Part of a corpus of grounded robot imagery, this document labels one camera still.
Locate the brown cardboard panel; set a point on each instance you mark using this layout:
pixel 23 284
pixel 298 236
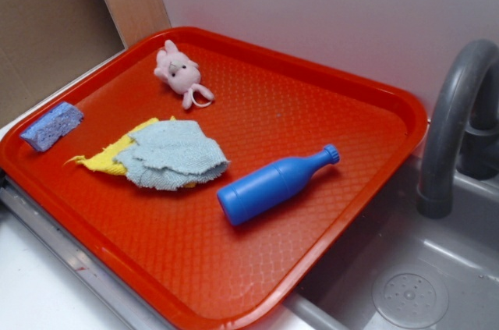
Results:
pixel 46 44

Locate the light blue cloth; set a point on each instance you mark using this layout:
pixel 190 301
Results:
pixel 168 155

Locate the grey plastic sink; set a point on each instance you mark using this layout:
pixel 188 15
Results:
pixel 393 268

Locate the blue plastic bottle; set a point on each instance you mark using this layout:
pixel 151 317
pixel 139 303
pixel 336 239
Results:
pixel 260 191

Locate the yellow cloth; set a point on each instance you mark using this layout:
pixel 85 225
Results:
pixel 105 160

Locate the red plastic tray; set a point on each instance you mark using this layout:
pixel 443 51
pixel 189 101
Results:
pixel 177 250

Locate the grey toy faucet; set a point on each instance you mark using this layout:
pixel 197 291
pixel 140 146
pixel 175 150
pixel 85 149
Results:
pixel 463 132

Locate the blue sponge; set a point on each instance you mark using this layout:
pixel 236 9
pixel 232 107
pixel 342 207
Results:
pixel 51 126

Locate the pink plush toy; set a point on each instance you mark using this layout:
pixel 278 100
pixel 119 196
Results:
pixel 183 76

